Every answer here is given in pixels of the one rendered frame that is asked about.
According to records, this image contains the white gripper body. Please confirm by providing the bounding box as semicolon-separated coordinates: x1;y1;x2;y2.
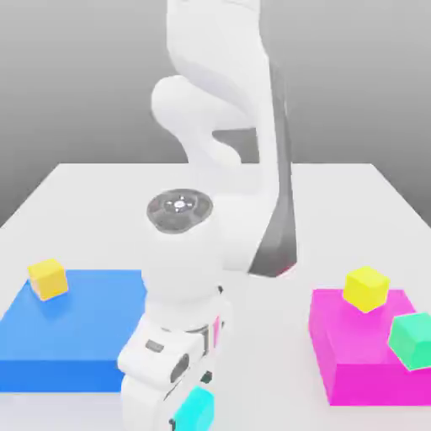
120;365;205;431

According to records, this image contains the small cyan cube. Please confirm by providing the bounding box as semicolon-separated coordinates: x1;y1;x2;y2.
172;386;216;431

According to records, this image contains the small orange-yellow cube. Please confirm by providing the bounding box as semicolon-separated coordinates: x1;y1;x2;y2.
26;258;70;302

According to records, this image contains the small yellow cube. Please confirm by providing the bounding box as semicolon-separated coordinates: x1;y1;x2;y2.
342;265;391;315

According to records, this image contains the small green cube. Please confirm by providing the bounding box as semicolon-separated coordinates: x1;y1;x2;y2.
386;311;431;372

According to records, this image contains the large blue box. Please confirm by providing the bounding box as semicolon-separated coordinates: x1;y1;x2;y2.
0;269;149;394

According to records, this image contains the large magenta box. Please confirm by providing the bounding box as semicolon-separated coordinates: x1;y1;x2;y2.
308;287;431;407

